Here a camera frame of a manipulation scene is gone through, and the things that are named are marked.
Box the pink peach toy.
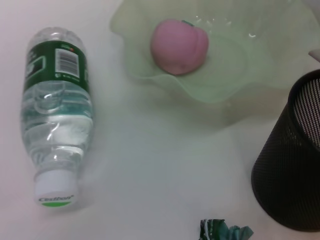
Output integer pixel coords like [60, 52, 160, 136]
[149, 19, 210, 76]

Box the water bottle green label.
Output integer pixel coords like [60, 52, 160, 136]
[19, 26, 95, 209]

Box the green plastic wrapper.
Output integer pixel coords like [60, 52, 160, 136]
[199, 218, 255, 240]

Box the green translucent fruit plate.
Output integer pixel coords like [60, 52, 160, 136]
[108, 0, 320, 106]

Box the black mesh pen holder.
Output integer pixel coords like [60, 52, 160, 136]
[249, 69, 320, 232]

